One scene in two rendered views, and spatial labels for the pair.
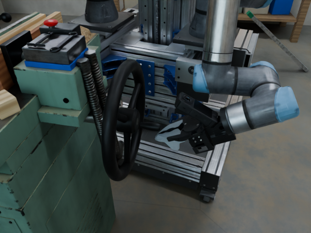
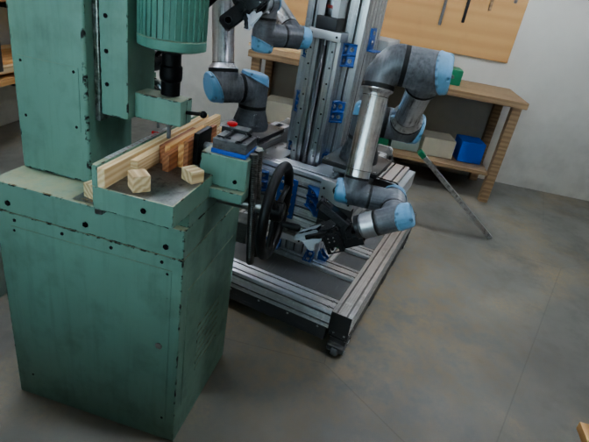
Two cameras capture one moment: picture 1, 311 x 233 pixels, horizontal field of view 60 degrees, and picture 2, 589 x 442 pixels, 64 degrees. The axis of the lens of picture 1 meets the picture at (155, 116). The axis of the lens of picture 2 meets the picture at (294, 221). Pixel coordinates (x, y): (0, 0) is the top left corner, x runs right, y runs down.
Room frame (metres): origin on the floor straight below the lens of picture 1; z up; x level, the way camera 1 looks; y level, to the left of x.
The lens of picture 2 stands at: (-0.71, 0.04, 1.41)
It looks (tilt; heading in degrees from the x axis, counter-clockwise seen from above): 27 degrees down; 358
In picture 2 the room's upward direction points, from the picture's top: 10 degrees clockwise
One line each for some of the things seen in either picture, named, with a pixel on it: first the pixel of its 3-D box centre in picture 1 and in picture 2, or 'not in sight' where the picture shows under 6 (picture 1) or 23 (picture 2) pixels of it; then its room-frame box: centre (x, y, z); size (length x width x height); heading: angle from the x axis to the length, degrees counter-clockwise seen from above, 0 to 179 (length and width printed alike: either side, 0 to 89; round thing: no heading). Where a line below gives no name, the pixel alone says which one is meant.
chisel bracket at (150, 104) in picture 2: not in sight; (163, 110); (0.58, 0.42, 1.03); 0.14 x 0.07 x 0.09; 79
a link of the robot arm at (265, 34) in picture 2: not in sight; (267, 35); (0.98, 0.19, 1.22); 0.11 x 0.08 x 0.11; 124
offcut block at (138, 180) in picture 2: not in sight; (138, 181); (0.32, 0.40, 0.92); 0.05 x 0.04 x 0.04; 36
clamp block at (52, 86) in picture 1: (63, 74); (231, 164); (0.55, 0.21, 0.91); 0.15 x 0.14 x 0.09; 169
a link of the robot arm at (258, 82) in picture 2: not in sight; (252, 87); (1.26, 0.25, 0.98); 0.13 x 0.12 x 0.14; 124
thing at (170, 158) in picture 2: not in sight; (185, 151); (0.57, 0.35, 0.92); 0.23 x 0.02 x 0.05; 169
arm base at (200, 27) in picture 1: (209, 20); (360, 146); (1.07, -0.21, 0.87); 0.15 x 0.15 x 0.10
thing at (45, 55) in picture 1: (58, 42); (236, 139); (0.55, 0.21, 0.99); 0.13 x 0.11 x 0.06; 169
